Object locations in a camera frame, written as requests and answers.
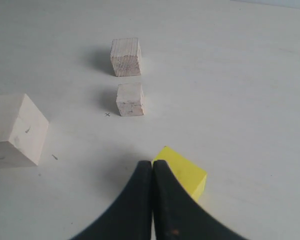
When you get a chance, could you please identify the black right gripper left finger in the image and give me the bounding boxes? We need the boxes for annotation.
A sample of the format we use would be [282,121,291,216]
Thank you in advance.
[73,160,152,240]

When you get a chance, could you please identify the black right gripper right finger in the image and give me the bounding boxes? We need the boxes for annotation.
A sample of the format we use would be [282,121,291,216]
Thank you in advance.
[152,160,245,240]

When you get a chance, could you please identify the yellow block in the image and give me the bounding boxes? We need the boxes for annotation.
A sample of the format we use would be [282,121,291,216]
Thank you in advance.
[152,146,208,202]

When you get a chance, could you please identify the large wooden cube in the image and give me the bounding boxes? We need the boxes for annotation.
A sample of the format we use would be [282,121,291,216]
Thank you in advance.
[0,93,49,169]

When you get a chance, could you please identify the small wooden cube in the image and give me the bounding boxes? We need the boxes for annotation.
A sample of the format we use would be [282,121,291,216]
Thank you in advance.
[116,82,145,117]

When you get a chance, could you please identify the medium wooden cube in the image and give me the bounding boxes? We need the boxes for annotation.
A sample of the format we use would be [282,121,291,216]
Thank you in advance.
[110,37,142,77]

